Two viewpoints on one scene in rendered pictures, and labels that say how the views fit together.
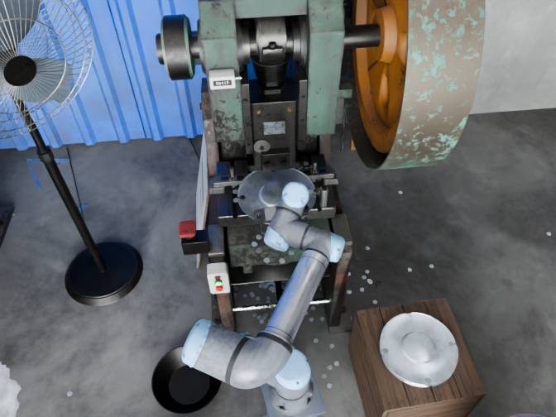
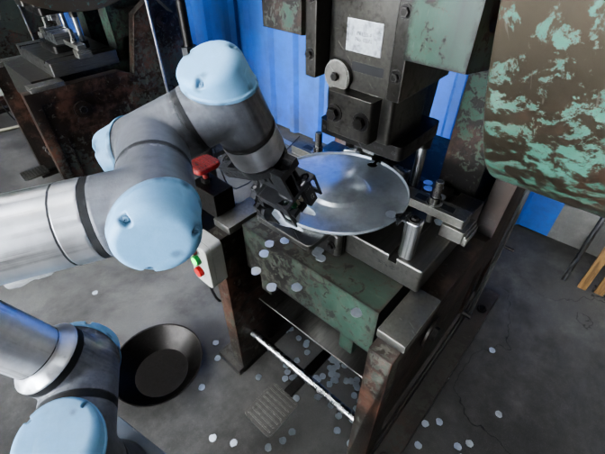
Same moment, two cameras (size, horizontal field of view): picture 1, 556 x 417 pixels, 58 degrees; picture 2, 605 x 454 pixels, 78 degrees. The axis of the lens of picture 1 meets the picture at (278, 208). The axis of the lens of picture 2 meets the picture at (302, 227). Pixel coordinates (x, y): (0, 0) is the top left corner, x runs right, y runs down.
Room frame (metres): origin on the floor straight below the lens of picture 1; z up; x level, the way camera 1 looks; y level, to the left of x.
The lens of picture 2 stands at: (0.74, -0.41, 1.24)
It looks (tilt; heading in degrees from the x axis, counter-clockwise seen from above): 41 degrees down; 46
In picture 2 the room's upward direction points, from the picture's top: straight up
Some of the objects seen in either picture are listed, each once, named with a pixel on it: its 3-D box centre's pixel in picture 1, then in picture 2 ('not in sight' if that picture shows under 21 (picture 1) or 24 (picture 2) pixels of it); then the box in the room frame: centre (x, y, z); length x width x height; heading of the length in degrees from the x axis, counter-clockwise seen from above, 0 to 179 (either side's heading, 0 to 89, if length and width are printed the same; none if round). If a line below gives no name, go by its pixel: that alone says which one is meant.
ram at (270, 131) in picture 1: (273, 125); (376, 49); (1.33, 0.01, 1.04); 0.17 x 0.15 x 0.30; 5
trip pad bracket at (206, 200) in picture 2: (197, 250); (216, 211); (1.11, 0.31, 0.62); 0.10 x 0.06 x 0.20; 95
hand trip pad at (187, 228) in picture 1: (189, 233); (205, 175); (1.11, 0.32, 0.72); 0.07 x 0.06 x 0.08; 5
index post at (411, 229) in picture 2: (323, 195); (410, 236); (1.26, -0.17, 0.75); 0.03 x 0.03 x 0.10; 5
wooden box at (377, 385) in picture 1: (409, 368); not in sight; (0.82, -0.52, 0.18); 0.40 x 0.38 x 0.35; 8
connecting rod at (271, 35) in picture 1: (270, 59); not in sight; (1.37, 0.01, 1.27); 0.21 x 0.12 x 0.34; 5
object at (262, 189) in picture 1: (276, 194); (338, 187); (1.24, 0.00, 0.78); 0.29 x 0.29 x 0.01
